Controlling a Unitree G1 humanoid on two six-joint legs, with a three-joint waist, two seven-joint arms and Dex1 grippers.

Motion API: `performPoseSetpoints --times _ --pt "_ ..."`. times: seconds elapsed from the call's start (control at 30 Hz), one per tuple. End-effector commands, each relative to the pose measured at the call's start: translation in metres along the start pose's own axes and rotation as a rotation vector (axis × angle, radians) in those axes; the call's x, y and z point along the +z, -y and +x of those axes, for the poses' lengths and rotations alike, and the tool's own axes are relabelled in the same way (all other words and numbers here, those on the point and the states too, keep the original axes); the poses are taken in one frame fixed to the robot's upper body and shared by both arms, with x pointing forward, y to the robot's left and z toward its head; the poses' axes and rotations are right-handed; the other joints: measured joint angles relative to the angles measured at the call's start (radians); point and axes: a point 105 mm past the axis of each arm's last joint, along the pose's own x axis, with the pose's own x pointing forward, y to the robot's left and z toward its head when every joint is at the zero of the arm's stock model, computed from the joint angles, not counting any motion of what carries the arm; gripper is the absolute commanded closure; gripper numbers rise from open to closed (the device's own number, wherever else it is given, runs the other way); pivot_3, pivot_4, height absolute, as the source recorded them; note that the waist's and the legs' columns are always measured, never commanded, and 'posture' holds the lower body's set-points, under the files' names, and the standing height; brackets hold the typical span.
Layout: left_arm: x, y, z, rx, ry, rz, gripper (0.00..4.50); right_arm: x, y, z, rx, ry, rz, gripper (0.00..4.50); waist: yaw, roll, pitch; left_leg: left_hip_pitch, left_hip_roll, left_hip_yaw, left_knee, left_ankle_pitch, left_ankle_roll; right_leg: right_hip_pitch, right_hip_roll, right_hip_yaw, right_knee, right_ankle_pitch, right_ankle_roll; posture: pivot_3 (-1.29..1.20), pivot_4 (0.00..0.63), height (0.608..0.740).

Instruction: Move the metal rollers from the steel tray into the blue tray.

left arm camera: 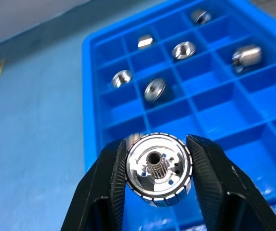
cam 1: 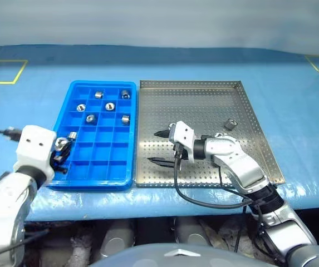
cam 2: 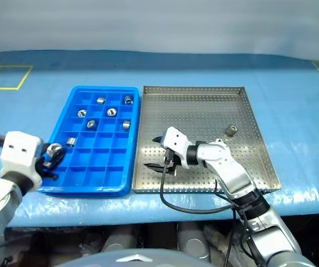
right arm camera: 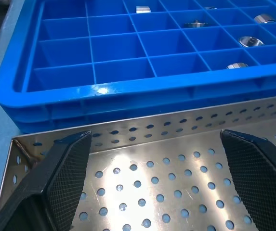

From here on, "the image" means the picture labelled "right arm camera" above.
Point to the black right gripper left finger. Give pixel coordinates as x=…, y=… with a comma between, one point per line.
x=53, y=178

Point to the perforated steel tray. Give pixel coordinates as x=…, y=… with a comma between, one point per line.
x=166, y=173

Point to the blue plastic compartment tray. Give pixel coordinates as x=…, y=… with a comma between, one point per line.
x=137, y=62

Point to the metal roller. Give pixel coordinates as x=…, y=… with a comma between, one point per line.
x=237, y=65
x=263, y=19
x=143, y=9
x=196, y=24
x=251, y=41

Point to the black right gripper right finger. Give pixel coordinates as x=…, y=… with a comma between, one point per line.
x=253, y=168

